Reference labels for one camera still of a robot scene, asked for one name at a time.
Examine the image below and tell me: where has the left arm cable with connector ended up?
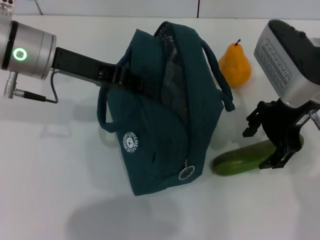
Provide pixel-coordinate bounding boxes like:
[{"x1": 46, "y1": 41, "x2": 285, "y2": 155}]
[{"x1": 3, "y1": 71, "x2": 60, "y2": 104}]

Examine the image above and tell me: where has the arm cable with connector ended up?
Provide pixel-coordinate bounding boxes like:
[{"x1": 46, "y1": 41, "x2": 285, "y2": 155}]
[
  {"x1": 307, "y1": 109, "x2": 320, "y2": 130},
  {"x1": 3, "y1": 71, "x2": 60, "y2": 104}
]

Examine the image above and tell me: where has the dark teal insulated lunch bag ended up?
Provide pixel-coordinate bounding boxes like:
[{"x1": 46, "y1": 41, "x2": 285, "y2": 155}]
[{"x1": 97, "y1": 21, "x2": 236, "y2": 197}]

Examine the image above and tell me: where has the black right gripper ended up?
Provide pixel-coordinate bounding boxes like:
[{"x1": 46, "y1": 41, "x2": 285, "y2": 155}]
[{"x1": 242, "y1": 99, "x2": 315, "y2": 170}]

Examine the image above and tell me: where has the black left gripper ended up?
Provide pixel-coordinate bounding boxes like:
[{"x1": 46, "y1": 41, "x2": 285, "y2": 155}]
[{"x1": 51, "y1": 46, "x2": 165, "y2": 99}]

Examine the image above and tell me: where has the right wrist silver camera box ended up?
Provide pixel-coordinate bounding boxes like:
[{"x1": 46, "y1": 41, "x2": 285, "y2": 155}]
[{"x1": 253, "y1": 19, "x2": 320, "y2": 108}]

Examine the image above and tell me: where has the right arm cable with connector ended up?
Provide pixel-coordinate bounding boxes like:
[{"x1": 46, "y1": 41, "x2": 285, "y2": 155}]
[{"x1": 307, "y1": 109, "x2": 320, "y2": 130}]

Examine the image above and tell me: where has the orange pear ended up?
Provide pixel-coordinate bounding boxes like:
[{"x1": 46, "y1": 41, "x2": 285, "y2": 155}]
[{"x1": 218, "y1": 38, "x2": 252, "y2": 88}]

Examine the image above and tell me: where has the green cucumber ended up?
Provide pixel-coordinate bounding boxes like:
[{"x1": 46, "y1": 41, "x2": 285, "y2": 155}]
[{"x1": 212, "y1": 134, "x2": 305, "y2": 176}]

